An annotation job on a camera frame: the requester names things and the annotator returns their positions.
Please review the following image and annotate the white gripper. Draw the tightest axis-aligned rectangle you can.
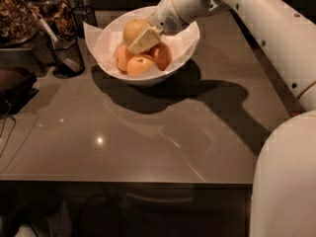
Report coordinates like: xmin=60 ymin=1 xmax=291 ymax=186
xmin=127 ymin=0 xmax=189 ymax=54

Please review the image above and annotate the large top orange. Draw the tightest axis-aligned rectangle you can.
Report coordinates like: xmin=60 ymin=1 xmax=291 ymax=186
xmin=122 ymin=19 xmax=149 ymax=46

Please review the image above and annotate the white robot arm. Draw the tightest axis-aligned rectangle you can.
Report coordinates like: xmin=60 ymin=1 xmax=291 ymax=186
xmin=128 ymin=0 xmax=316 ymax=237

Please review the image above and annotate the right small orange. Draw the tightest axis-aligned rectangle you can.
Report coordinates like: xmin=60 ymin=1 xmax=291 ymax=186
xmin=147 ymin=41 xmax=172 ymax=71

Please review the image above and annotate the small orange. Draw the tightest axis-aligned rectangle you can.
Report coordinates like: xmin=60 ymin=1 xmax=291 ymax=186
xmin=147 ymin=41 xmax=172 ymax=71
xmin=127 ymin=54 xmax=158 ymax=77
xmin=116 ymin=45 xmax=134 ymax=72

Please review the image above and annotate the front small orange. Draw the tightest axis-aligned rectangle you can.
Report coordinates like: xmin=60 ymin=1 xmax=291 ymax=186
xmin=127 ymin=54 xmax=158 ymax=77

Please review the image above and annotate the left small orange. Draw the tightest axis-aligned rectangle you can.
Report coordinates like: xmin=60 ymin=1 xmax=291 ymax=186
xmin=116 ymin=45 xmax=134 ymax=72

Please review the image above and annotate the white paper bowl liner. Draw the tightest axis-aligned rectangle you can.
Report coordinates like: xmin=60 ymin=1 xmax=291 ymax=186
xmin=83 ymin=6 xmax=198 ymax=80

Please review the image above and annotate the white ceramic bowl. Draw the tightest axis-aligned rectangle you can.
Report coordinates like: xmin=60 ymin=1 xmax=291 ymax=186
xmin=84 ymin=5 xmax=200 ymax=89

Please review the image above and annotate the black mesh cup rear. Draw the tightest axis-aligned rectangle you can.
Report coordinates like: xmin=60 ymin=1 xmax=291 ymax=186
xmin=71 ymin=6 xmax=97 ymax=38

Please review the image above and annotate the black mesh cup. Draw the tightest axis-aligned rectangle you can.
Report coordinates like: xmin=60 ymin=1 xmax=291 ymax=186
xmin=47 ymin=35 xmax=85 ymax=78
xmin=71 ymin=6 xmax=97 ymax=38

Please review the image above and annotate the metal scoop utensil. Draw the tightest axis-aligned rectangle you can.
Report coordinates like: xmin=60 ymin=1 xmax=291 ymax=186
xmin=5 ymin=0 xmax=83 ymax=74

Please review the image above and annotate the black mesh cup front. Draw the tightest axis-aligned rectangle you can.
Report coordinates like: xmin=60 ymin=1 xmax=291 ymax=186
xmin=47 ymin=35 xmax=85 ymax=78

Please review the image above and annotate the glass jar of nuts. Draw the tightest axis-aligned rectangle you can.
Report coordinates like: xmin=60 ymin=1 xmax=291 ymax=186
xmin=0 ymin=0 xmax=38 ymax=48

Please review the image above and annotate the black tray appliance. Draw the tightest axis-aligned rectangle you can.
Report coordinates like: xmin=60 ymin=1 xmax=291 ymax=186
xmin=0 ymin=66 xmax=37 ymax=115

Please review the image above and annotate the black cable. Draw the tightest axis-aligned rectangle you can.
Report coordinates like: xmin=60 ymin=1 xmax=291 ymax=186
xmin=0 ymin=99 xmax=18 ymax=159

